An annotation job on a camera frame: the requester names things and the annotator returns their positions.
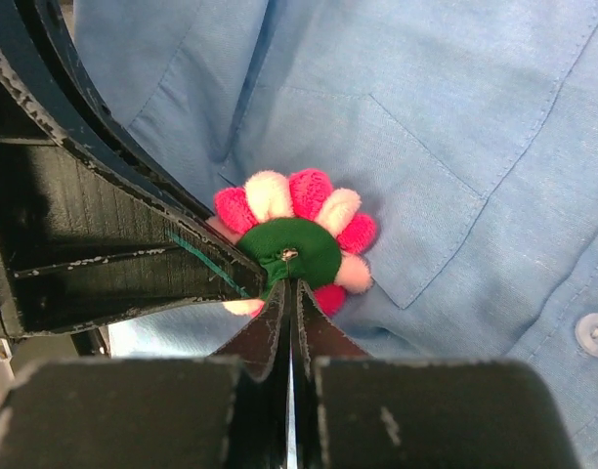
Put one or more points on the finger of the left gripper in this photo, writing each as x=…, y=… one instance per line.
x=92, y=230

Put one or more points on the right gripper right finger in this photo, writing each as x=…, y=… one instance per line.
x=356, y=411

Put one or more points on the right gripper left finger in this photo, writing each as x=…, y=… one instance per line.
x=224, y=411

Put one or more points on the light blue shirt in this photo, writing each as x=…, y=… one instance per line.
x=469, y=128

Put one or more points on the pink flower plush brooch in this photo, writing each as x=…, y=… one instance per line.
x=298, y=227

